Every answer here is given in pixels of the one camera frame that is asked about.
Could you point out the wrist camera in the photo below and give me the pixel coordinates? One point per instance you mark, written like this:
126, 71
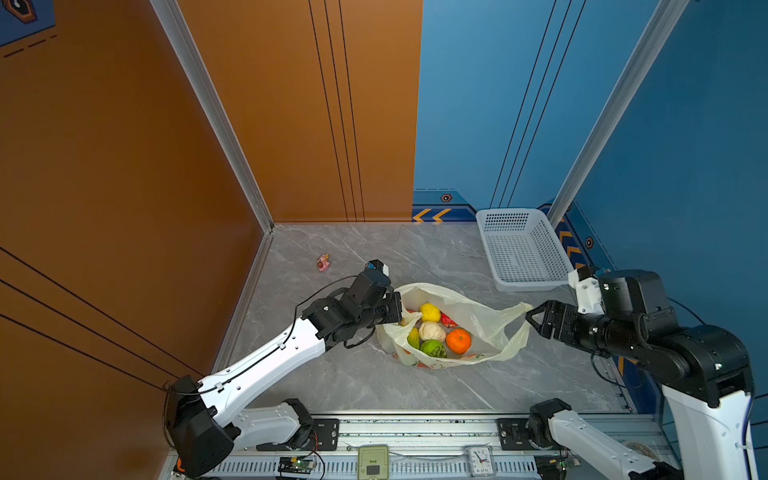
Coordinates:
379, 266
587, 289

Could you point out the white plastic basket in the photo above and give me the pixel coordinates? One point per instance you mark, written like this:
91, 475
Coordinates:
523, 250

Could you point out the yellow bumpy fruit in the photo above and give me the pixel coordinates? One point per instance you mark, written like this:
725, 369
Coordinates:
430, 313

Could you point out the red fruit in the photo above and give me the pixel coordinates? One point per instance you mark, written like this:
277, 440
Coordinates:
447, 321

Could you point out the green square device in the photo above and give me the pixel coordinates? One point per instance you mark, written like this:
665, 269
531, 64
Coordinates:
373, 463

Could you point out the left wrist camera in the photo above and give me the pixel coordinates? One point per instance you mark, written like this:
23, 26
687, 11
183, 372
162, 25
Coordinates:
379, 266

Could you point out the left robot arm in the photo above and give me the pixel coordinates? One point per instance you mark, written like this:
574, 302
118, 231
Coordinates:
206, 420

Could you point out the green circuit board left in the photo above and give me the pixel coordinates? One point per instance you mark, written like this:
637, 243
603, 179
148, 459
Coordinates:
295, 467

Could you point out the cream bumpy fruit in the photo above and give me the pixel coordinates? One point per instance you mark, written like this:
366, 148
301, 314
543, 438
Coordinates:
432, 331

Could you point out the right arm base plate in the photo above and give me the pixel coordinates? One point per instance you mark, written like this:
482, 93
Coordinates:
514, 434

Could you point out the small pink toy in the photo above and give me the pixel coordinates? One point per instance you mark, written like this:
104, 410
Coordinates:
323, 262

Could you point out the yellow green pear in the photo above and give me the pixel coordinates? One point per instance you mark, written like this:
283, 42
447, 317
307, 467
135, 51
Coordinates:
413, 339

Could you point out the yellow translucent plastic bag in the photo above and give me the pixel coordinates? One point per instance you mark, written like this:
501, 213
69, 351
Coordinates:
497, 335

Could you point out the small white clock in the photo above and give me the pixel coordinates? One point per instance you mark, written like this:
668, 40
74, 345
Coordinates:
480, 461

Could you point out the aluminium front rail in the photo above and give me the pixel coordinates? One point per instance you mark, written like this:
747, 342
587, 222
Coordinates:
421, 446

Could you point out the circuit board right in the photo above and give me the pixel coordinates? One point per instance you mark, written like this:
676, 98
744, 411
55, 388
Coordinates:
555, 468

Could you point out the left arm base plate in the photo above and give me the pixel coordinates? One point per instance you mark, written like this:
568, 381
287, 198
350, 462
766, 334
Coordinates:
317, 435

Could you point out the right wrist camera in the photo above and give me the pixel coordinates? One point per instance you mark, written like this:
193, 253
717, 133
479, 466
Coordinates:
587, 289

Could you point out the orange tangerine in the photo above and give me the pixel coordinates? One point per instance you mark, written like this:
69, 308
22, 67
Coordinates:
458, 341

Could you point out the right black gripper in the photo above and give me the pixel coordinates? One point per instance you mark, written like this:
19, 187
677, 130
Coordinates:
558, 323

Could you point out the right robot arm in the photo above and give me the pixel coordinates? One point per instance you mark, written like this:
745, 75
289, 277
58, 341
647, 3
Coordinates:
704, 373

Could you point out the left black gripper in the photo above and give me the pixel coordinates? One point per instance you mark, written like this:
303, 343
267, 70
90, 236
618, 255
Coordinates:
395, 306

